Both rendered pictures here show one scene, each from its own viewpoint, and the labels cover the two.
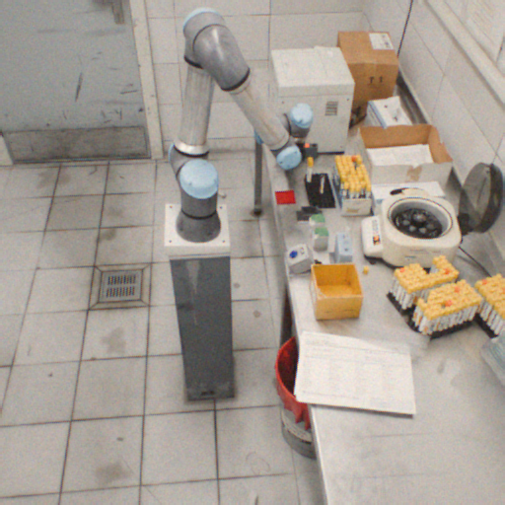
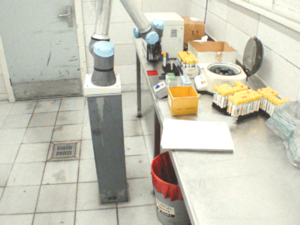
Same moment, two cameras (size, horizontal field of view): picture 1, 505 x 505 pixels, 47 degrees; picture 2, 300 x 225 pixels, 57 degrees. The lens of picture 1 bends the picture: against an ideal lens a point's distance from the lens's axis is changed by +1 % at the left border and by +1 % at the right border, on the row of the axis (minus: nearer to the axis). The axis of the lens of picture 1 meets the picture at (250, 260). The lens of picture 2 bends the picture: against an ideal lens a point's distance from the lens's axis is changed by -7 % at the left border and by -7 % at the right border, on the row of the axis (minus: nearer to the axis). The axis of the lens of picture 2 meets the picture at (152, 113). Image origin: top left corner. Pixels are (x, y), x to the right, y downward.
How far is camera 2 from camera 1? 62 cm
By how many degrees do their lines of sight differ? 16
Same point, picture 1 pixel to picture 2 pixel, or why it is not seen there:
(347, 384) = (193, 139)
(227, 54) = not seen: outside the picture
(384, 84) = (199, 34)
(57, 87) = (39, 59)
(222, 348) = (119, 164)
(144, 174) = (79, 102)
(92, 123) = (54, 77)
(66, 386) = (32, 196)
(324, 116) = (170, 37)
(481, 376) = (267, 133)
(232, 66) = not seen: outside the picture
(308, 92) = not seen: hidden behind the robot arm
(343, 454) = (193, 170)
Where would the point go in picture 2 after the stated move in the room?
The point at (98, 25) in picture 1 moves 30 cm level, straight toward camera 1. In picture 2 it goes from (60, 28) to (61, 34)
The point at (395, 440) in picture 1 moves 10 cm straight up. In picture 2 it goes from (223, 162) to (227, 142)
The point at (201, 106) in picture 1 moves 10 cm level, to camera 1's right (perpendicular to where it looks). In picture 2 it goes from (105, 12) to (123, 11)
